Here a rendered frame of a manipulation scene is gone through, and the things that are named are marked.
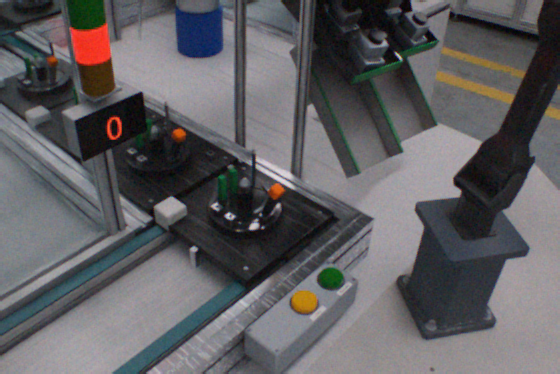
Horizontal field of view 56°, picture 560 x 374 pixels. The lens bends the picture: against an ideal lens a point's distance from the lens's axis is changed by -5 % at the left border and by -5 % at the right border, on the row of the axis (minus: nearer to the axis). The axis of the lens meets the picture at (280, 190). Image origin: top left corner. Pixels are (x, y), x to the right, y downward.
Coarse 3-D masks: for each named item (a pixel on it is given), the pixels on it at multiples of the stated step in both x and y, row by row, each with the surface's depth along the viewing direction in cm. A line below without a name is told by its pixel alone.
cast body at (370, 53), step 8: (360, 32) 98; (368, 32) 98; (376, 32) 97; (352, 40) 101; (360, 40) 98; (368, 40) 97; (376, 40) 96; (384, 40) 98; (352, 48) 101; (360, 48) 99; (368, 48) 97; (376, 48) 97; (384, 48) 98; (352, 56) 101; (360, 56) 99; (368, 56) 98; (376, 56) 100; (360, 64) 100; (368, 64) 99; (376, 64) 100; (360, 72) 100
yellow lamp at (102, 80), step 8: (80, 64) 75; (88, 64) 75; (96, 64) 75; (104, 64) 76; (80, 72) 76; (88, 72) 76; (96, 72) 76; (104, 72) 77; (112, 72) 78; (80, 80) 78; (88, 80) 76; (96, 80) 77; (104, 80) 77; (112, 80) 79; (88, 88) 77; (96, 88) 77; (104, 88) 78; (112, 88) 79
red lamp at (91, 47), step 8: (72, 32) 73; (80, 32) 72; (88, 32) 72; (96, 32) 73; (104, 32) 74; (80, 40) 73; (88, 40) 73; (96, 40) 73; (104, 40) 74; (80, 48) 74; (88, 48) 73; (96, 48) 74; (104, 48) 75; (80, 56) 74; (88, 56) 74; (96, 56) 74; (104, 56) 75
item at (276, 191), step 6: (264, 186) 95; (270, 186) 95; (276, 186) 94; (270, 192) 94; (276, 192) 93; (282, 192) 93; (270, 198) 95; (276, 198) 93; (270, 204) 96; (264, 210) 98; (270, 210) 97
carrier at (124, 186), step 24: (168, 120) 117; (120, 144) 120; (144, 144) 117; (168, 144) 117; (192, 144) 121; (120, 168) 113; (144, 168) 110; (168, 168) 110; (192, 168) 114; (216, 168) 114; (120, 192) 108; (144, 192) 107; (168, 192) 108
